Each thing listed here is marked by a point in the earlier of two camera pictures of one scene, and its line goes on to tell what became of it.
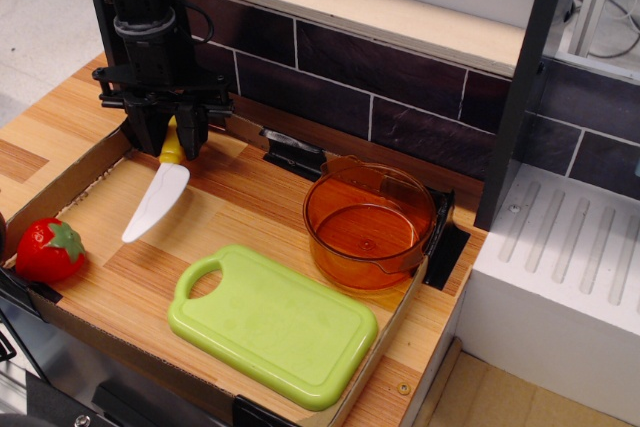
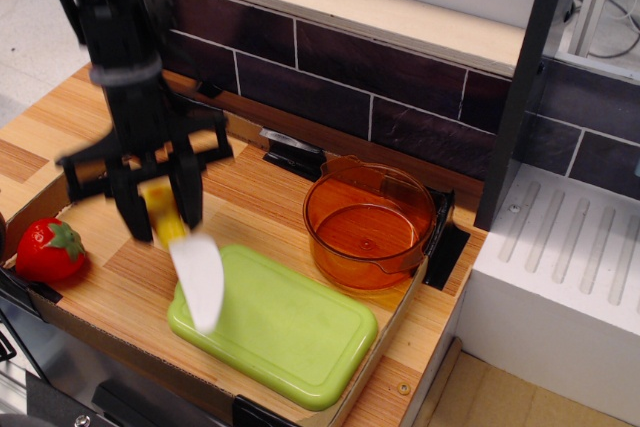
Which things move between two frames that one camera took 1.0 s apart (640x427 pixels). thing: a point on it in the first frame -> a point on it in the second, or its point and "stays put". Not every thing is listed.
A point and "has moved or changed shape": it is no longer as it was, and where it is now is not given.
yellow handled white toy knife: [167, 187] has moved or changed shape
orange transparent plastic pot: [367, 222] stays put
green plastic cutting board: [301, 338] stays put
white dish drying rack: [555, 285] stays put
